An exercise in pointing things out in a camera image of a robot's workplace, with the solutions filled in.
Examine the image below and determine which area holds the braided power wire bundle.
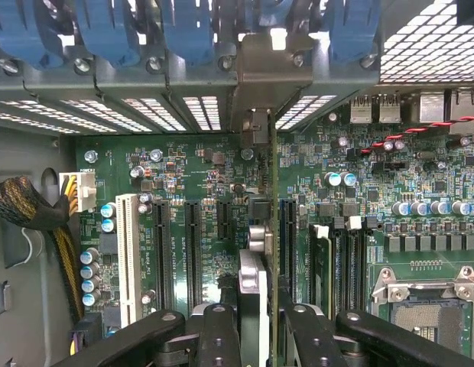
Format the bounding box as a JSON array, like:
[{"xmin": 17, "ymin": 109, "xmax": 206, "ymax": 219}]
[{"xmin": 0, "ymin": 175, "xmax": 87, "ymax": 326}]

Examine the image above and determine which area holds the black RAM slot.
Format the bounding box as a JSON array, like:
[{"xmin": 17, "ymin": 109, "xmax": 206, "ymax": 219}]
[
  {"xmin": 332, "ymin": 217, "xmax": 351, "ymax": 313},
  {"xmin": 346, "ymin": 216, "xmax": 371, "ymax": 313}
]

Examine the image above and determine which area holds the red and black twisted wire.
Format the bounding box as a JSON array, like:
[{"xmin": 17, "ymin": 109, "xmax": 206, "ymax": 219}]
[{"xmin": 359, "ymin": 114, "xmax": 474, "ymax": 154}]

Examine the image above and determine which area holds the green RAM stick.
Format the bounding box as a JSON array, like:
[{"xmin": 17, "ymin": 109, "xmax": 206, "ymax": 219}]
[{"xmin": 309, "ymin": 224, "xmax": 334, "ymax": 320}]

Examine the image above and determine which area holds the black open PC case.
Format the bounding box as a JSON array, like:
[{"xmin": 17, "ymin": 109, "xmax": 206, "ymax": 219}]
[{"xmin": 0, "ymin": 0, "xmax": 474, "ymax": 367}]

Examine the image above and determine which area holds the silver port housing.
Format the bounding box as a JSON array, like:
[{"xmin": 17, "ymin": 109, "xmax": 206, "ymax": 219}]
[
  {"xmin": 378, "ymin": 95, "xmax": 403, "ymax": 125},
  {"xmin": 349, "ymin": 95, "xmax": 374, "ymax": 125},
  {"xmin": 418, "ymin": 91, "xmax": 446, "ymax": 124},
  {"xmin": 449, "ymin": 89, "xmax": 474, "ymax": 135}
]

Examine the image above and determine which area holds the green motherboard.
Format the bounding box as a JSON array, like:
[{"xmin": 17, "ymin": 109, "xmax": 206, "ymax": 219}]
[{"xmin": 74, "ymin": 89, "xmax": 474, "ymax": 367}]

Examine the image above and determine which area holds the white power connector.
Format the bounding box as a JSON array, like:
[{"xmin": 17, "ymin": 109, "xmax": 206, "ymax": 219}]
[{"xmin": 59, "ymin": 171, "xmax": 97, "ymax": 213}]

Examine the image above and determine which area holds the blue card retention clip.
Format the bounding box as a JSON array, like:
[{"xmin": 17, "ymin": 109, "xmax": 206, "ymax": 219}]
[
  {"xmin": 0, "ymin": 0, "xmax": 66, "ymax": 70},
  {"xmin": 74, "ymin": 0, "xmax": 142, "ymax": 69},
  {"xmin": 160, "ymin": 0, "xmax": 216, "ymax": 67},
  {"xmin": 323, "ymin": 0, "xmax": 380, "ymax": 64}
]

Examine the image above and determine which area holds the black power connector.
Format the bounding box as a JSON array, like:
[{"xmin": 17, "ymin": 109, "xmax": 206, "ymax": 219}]
[{"xmin": 70, "ymin": 311, "xmax": 105, "ymax": 357}]

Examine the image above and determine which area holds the CPU socket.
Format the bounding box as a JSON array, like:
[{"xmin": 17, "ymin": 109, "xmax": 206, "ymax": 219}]
[{"xmin": 370, "ymin": 265, "xmax": 474, "ymax": 359}]

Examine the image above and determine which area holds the white expansion slot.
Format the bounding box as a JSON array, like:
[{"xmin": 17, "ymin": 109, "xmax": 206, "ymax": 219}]
[{"xmin": 115, "ymin": 193, "xmax": 143, "ymax": 329}]

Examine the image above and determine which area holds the perforated slot cover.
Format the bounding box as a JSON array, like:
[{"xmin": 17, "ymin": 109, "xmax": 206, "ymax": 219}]
[
  {"xmin": 0, "ymin": 99, "xmax": 80, "ymax": 135},
  {"xmin": 121, "ymin": 97, "xmax": 187, "ymax": 133},
  {"xmin": 274, "ymin": 94, "xmax": 338, "ymax": 131},
  {"xmin": 60, "ymin": 99, "xmax": 152, "ymax": 134},
  {"xmin": 181, "ymin": 95, "xmax": 222, "ymax": 132}
]

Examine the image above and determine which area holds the long black expansion slot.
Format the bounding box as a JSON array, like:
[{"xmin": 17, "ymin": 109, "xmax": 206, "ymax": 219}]
[
  {"xmin": 151, "ymin": 199, "xmax": 174, "ymax": 311},
  {"xmin": 183, "ymin": 199, "xmax": 204, "ymax": 317}
]

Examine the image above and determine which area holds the short black expansion slot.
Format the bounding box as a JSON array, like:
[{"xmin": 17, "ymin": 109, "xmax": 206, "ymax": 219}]
[{"xmin": 216, "ymin": 199, "xmax": 234, "ymax": 242}]

